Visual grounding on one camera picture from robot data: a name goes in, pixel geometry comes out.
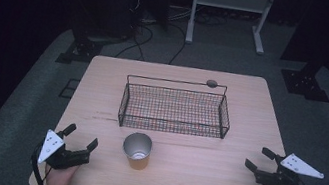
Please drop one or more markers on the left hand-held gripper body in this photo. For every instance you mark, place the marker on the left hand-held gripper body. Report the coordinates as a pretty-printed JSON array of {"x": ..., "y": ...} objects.
[{"x": 68, "y": 158}]

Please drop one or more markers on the person's left hand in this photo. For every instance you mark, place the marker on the person's left hand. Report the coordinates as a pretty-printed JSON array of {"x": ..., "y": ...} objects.
[{"x": 58, "y": 181}]

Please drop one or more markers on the black stand base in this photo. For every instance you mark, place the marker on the black stand base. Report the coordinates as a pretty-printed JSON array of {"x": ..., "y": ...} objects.
[
  {"x": 306, "y": 84},
  {"x": 83, "y": 50}
]

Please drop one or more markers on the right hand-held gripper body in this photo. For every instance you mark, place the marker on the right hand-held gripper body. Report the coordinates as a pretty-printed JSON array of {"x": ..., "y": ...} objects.
[{"x": 281, "y": 181}]

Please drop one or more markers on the white metal frame stand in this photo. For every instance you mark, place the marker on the white metal frame stand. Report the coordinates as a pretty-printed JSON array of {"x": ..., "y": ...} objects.
[{"x": 231, "y": 1}]

